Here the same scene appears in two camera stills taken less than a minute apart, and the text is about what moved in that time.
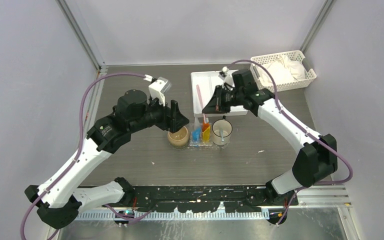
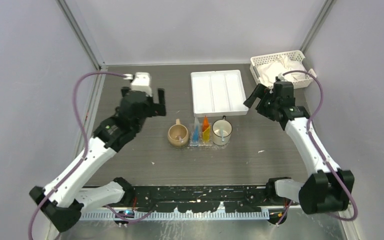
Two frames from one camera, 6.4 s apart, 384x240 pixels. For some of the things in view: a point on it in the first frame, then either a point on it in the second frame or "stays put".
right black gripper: [216, 105] -> [260, 92]
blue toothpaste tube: [196, 135] stays put
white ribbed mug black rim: [222, 130] stays put
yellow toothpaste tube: [206, 135] stays put
